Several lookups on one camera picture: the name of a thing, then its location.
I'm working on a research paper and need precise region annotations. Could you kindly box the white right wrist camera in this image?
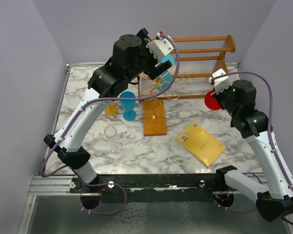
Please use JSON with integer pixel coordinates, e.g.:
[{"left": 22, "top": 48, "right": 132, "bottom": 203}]
[{"left": 209, "top": 68, "right": 232, "bottom": 95}]

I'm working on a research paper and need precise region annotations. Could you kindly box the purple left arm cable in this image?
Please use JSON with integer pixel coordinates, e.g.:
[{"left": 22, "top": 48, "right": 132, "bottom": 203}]
[{"left": 40, "top": 33, "right": 181, "bottom": 215}]

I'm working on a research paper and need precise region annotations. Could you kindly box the yellow book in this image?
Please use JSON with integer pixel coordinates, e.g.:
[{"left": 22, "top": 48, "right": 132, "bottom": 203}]
[{"left": 176, "top": 121, "right": 226, "bottom": 167}]

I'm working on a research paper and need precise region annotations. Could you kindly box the blue plastic goblet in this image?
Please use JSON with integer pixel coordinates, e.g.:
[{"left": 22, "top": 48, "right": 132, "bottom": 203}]
[
  {"left": 120, "top": 91, "right": 136, "bottom": 121},
  {"left": 156, "top": 55, "right": 175, "bottom": 91}
]

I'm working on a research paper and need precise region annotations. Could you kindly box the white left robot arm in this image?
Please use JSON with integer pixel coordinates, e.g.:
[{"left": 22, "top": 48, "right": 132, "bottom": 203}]
[{"left": 44, "top": 28, "right": 178, "bottom": 193}]

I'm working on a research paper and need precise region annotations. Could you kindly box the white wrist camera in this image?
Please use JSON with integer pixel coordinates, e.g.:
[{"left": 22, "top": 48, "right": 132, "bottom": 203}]
[
  {"left": 209, "top": 68, "right": 232, "bottom": 95},
  {"left": 146, "top": 31, "right": 174, "bottom": 61}
]

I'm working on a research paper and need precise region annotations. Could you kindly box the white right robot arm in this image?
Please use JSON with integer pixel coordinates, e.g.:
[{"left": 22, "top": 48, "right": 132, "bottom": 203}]
[{"left": 213, "top": 77, "right": 293, "bottom": 221}]

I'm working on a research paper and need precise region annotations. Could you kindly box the wooden shelf rack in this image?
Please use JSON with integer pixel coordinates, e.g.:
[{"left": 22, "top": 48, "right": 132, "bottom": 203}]
[{"left": 138, "top": 34, "right": 236, "bottom": 100}]

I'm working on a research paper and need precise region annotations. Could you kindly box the orange plastic goblet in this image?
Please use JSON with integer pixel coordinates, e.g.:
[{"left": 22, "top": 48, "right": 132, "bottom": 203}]
[{"left": 105, "top": 103, "right": 118, "bottom": 116}]

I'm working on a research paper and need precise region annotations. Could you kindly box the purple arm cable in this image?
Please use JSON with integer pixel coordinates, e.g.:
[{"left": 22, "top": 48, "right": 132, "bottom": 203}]
[
  {"left": 40, "top": 33, "right": 181, "bottom": 215},
  {"left": 211, "top": 71, "right": 293, "bottom": 227}
]

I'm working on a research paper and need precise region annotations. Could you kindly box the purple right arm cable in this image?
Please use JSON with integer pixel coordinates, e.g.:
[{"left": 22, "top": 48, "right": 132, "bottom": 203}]
[{"left": 211, "top": 71, "right": 293, "bottom": 227}]

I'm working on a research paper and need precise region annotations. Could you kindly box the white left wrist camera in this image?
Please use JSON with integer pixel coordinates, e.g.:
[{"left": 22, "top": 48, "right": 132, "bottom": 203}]
[{"left": 146, "top": 31, "right": 174, "bottom": 61}]

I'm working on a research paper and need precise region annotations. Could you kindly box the aluminium frame rail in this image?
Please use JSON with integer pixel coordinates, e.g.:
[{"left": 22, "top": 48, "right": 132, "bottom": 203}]
[{"left": 29, "top": 174, "right": 225, "bottom": 196}]

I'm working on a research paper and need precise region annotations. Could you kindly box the gold wire wine glass rack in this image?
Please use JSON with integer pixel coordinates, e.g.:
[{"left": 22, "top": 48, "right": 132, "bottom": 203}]
[{"left": 140, "top": 71, "right": 181, "bottom": 119}]

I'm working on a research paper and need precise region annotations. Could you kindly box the red plastic goblet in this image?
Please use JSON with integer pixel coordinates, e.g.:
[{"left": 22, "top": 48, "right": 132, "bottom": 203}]
[{"left": 204, "top": 90, "right": 221, "bottom": 111}]

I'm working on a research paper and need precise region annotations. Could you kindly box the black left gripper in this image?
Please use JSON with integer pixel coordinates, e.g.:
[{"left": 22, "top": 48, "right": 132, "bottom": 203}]
[{"left": 126, "top": 29, "right": 171, "bottom": 82}]

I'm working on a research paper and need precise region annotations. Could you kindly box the clear wine glass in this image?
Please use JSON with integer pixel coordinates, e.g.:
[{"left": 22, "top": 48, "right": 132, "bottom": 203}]
[{"left": 104, "top": 126, "right": 124, "bottom": 155}]

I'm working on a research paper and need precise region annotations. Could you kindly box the wooden rack base board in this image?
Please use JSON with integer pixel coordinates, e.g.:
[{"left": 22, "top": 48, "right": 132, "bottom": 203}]
[{"left": 142, "top": 100, "right": 167, "bottom": 137}]

